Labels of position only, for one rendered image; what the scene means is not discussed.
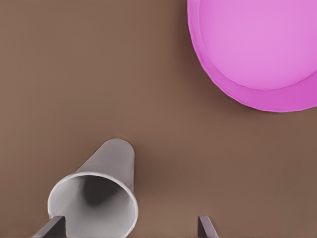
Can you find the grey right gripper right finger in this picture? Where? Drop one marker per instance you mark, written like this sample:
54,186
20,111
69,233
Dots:
206,228

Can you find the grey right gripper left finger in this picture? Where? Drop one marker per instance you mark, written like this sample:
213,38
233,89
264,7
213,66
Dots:
53,228

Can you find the white IKEA cup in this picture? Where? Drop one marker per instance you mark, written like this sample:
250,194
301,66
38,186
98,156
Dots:
111,163

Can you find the pink round tray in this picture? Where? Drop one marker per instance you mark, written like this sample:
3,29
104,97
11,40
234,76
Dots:
250,47

